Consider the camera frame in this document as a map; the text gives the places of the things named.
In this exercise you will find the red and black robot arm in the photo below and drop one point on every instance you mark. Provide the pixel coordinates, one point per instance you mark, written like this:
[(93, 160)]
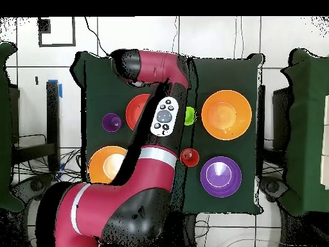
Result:
[(144, 180)]

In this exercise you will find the green plastic cup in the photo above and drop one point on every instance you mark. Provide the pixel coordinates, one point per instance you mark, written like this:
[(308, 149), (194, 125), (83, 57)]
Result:
[(190, 115)]

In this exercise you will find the red plastic cup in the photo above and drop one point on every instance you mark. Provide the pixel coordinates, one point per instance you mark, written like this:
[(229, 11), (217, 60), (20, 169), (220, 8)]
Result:
[(190, 157)]

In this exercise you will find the red plastic bowl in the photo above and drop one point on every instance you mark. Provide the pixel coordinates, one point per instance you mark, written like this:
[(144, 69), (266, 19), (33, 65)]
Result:
[(135, 110)]

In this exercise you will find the purple plastic cup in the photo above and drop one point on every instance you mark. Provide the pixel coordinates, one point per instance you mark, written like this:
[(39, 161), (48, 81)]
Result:
[(111, 122)]

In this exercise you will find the large orange plastic bowl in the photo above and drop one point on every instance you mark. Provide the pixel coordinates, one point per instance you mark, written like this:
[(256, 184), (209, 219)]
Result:
[(226, 115), (100, 167)]

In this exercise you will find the purple plastic bowl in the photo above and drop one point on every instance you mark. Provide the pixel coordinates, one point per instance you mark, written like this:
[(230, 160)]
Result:
[(221, 176)]

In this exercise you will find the dark green table cloth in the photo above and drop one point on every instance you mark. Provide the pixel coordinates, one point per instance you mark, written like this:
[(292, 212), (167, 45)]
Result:
[(226, 74)]

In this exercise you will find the black office chair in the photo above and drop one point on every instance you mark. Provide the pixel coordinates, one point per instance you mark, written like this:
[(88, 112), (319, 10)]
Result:
[(272, 186), (33, 187)]

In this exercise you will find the green cloth covered table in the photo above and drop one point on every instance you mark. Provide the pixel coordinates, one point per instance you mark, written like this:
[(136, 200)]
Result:
[(308, 128), (5, 180)]

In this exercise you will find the black metal post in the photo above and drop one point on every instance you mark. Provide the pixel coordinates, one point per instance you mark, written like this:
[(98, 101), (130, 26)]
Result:
[(261, 128)]

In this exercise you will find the black metal frame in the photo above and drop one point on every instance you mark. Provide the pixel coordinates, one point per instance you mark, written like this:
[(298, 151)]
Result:
[(52, 123)]

